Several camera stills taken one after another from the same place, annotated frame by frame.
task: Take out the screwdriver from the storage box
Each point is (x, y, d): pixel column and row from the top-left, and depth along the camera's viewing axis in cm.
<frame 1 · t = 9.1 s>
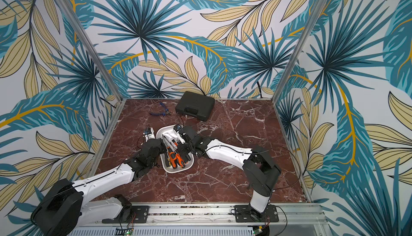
left hand: (161, 140, 86), fingers closed
right hand: (181, 142, 85), fingers open
blue black cutting pliers: (165, 113, 112), on the table
black plastic tool case: (196, 104, 112), point 5 cm above the table

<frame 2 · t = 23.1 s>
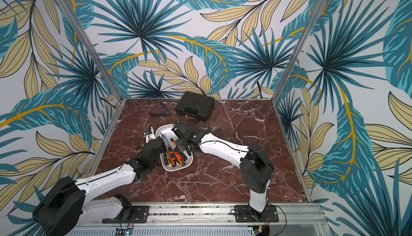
left hand: (160, 138, 86), fingers closed
right hand: (182, 140, 85), fingers closed
the named things where they were.

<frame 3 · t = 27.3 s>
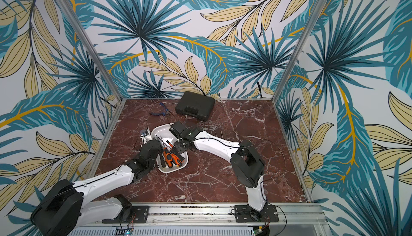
left hand: (155, 140, 86), fingers closed
right hand: (181, 144, 87), fingers open
the named things where they were.

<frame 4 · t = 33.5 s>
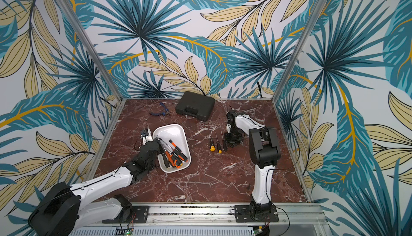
left hand: (157, 140, 85), fingers closed
right hand: (231, 144, 97), fingers open
black yellow screwdriver long: (212, 147, 94), point 3 cm above the table
the other named things where they were.

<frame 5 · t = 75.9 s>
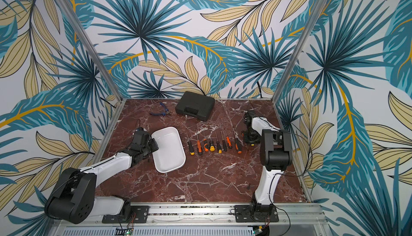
left hand: (155, 144, 91), fingers closed
right hand: (253, 142, 97), fingers open
black orange screwdriver: (237, 146, 96), point 2 cm above the table
slim black orange screwdriver: (199, 147, 95), point 2 cm above the table
black orange hex screwdriver: (228, 141, 99), on the table
the other named things where they were.

